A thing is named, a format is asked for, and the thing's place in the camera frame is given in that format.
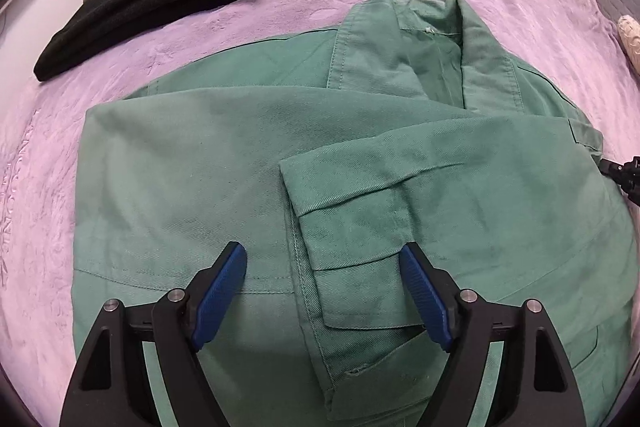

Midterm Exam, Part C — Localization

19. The green work shirt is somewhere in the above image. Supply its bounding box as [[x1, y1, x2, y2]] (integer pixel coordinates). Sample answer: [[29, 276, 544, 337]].
[[72, 0, 638, 426]]

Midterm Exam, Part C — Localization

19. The cream textured pillow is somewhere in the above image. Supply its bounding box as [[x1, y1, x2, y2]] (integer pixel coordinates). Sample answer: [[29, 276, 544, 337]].
[[616, 15, 640, 75]]

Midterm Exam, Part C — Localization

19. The purple embossed bed blanket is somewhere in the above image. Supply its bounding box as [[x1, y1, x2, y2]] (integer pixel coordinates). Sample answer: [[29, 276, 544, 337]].
[[1, 0, 639, 410]]

